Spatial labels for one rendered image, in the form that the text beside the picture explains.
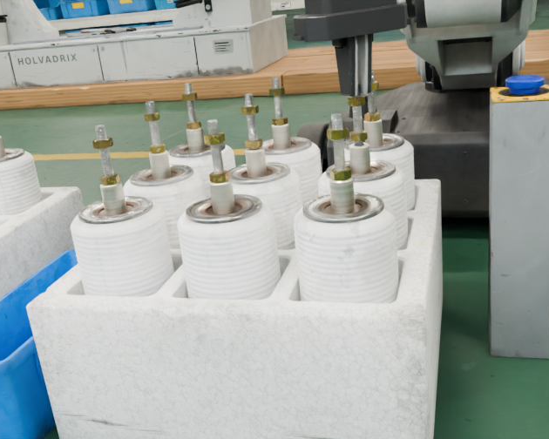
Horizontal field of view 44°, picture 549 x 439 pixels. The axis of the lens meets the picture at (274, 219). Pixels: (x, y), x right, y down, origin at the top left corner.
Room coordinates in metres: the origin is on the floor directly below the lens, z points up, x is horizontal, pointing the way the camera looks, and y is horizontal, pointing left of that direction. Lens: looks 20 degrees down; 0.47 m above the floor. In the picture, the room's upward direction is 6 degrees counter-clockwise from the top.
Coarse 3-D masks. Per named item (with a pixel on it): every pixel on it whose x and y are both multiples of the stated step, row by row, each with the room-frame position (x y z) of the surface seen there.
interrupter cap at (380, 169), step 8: (376, 160) 0.74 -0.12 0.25; (384, 160) 0.73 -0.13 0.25; (328, 168) 0.73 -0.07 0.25; (376, 168) 0.71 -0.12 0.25; (384, 168) 0.70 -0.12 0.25; (392, 168) 0.70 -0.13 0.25; (328, 176) 0.70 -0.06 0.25; (352, 176) 0.69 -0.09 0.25; (360, 176) 0.69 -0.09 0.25; (368, 176) 0.68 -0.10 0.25; (376, 176) 0.68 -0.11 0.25; (384, 176) 0.68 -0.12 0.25
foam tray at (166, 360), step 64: (64, 320) 0.60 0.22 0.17; (128, 320) 0.58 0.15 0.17; (192, 320) 0.57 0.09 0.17; (256, 320) 0.55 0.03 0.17; (320, 320) 0.53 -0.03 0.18; (384, 320) 0.51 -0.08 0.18; (64, 384) 0.61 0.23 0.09; (128, 384) 0.59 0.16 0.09; (192, 384) 0.57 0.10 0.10; (256, 384) 0.55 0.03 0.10; (320, 384) 0.53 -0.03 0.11; (384, 384) 0.51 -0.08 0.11
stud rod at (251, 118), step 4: (244, 96) 0.75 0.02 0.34; (248, 96) 0.74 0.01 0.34; (252, 96) 0.75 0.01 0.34; (244, 100) 0.75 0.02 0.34; (248, 100) 0.74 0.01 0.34; (252, 100) 0.74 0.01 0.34; (248, 104) 0.74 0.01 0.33; (252, 104) 0.74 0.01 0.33; (248, 116) 0.74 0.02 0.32; (252, 116) 0.74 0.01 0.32; (248, 120) 0.74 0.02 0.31; (252, 120) 0.74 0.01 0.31; (248, 124) 0.74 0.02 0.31; (252, 124) 0.74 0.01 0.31; (248, 128) 0.74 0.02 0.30; (252, 128) 0.74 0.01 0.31; (248, 132) 0.74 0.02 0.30; (252, 132) 0.74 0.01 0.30; (256, 132) 0.75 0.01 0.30; (252, 136) 0.74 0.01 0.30; (256, 136) 0.75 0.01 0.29; (252, 140) 0.74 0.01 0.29; (256, 148) 0.74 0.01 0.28
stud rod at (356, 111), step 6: (354, 96) 0.71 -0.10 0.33; (360, 96) 0.71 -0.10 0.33; (354, 108) 0.71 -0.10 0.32; (360, 108) 0.71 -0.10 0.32; (354, 114) 0.71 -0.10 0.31; (360, 114) 0.71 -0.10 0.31; (354, 120) 0.71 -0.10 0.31; (360, 120) 0.71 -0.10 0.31; (354, 126) 0.71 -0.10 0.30; (360, 126) 0.71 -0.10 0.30; (354, 132) 0.71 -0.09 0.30; (360, 132) 0.71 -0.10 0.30; (360, 144) 0.71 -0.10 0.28
